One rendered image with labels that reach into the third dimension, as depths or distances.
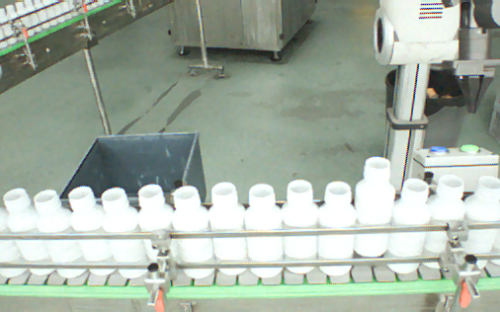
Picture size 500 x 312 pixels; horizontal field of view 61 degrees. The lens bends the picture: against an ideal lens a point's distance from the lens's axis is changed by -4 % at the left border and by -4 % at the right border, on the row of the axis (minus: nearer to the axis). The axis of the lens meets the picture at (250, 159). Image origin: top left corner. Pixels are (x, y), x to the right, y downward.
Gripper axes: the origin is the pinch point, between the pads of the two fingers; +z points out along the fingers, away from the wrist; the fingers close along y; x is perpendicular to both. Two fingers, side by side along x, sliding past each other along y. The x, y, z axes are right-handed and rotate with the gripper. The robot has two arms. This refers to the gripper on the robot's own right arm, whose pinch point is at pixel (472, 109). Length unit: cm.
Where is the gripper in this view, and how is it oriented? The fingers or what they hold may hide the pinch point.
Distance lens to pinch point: 90.8
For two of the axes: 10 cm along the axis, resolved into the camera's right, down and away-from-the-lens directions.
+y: 10.0, -0.4, -0.8
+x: 0.7, -2.4, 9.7
